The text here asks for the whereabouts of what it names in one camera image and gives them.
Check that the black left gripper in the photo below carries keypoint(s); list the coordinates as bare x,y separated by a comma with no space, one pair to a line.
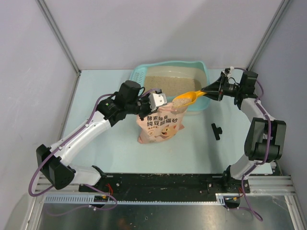
146,98

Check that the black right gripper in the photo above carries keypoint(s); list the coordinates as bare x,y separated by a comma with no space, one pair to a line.
213,90

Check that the yellow plastic litter scoop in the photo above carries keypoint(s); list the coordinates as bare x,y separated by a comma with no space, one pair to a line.
187,99

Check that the teal and beige litter box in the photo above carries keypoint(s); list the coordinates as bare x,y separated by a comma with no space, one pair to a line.
182,69

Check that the pink cat litter bag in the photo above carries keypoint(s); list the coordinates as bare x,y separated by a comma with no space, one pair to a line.
161,125

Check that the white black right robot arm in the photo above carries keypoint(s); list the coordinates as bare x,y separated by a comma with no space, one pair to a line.
265,138

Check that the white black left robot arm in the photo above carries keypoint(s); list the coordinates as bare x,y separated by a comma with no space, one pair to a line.
54,162

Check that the beige cat litter in box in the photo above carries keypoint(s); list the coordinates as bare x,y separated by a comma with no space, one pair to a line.
172,86

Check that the black t-shaped plastic part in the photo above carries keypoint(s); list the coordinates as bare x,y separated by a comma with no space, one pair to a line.
217,131

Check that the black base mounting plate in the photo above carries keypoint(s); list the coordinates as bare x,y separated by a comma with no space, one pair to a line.
169,195

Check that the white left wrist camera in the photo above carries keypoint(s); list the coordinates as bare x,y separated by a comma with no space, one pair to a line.
157,99

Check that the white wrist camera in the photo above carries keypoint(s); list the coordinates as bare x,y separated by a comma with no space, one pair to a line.
157,99
228,71

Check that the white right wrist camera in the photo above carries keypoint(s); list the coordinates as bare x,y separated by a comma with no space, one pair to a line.
228,71

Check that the right aluminium corner post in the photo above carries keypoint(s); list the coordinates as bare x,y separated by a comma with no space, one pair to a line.
278,16

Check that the aluminium corner post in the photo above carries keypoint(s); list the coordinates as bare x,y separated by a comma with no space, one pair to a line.
278,16
57,34

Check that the aluminium frame rail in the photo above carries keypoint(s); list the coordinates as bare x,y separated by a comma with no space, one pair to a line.
211,183

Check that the white slotted cable duct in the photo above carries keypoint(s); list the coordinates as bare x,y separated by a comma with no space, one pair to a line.
98,200

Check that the left aluminium corner post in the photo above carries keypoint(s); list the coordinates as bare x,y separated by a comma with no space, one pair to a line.
57,34

